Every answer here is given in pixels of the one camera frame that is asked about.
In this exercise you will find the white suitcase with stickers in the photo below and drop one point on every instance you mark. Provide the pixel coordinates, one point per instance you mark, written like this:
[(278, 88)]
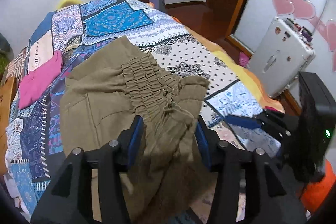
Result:
[(285, 50)]

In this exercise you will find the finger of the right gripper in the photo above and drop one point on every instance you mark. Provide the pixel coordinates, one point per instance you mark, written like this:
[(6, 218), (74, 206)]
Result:
[(245, 122)]

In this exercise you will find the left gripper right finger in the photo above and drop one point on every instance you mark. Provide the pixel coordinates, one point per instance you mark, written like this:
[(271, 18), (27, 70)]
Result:
[(268, 199)]

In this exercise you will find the wooden lap tray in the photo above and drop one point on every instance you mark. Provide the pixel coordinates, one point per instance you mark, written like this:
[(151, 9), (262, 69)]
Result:
[(8, 91)]

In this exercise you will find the olive green pants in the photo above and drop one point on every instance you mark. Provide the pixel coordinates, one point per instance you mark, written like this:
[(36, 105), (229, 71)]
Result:
[(102, 96)]

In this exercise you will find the folded pink garment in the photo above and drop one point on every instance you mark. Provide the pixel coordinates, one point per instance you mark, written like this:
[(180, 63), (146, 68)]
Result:
[(36, 82)]

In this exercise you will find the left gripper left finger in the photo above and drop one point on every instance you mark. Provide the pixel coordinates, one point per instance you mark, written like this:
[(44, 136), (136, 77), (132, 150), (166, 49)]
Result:
[(68, 197)]

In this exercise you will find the yellow plush item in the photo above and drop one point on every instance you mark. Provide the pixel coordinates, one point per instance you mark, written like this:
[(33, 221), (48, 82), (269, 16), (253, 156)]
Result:
[(65, 3)]

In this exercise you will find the patchwork blue bedspread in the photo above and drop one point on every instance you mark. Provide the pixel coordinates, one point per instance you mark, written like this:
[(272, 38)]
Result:
[(34, 142)]

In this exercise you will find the wooden wardrobe with sliding doors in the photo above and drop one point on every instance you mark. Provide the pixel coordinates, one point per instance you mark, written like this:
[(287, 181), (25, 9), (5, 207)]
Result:
[(318, 16)]

